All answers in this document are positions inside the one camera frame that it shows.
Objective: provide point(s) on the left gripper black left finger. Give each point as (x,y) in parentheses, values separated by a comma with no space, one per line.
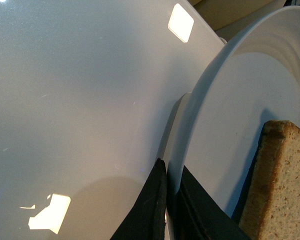
(146,220)

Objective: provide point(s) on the grey round plate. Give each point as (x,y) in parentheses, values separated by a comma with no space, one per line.
(254,78)

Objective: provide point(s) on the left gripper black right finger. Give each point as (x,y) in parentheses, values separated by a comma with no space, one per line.
(198,217)

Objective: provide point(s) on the brown bread slice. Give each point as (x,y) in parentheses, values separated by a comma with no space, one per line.
(272,208)

